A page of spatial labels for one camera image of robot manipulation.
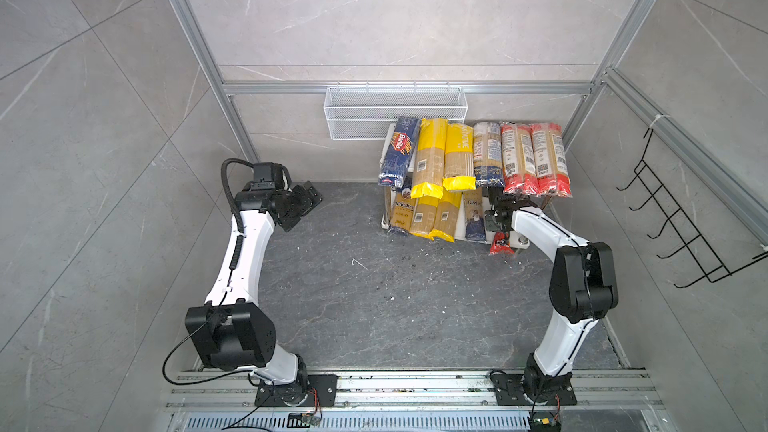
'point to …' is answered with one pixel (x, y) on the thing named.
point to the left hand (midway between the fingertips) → (312, 197)
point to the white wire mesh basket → (365, 113)
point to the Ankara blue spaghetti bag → (474, 215)
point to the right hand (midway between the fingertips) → (502, 217)
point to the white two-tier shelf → (460, 226)
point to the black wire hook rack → (667, 217)
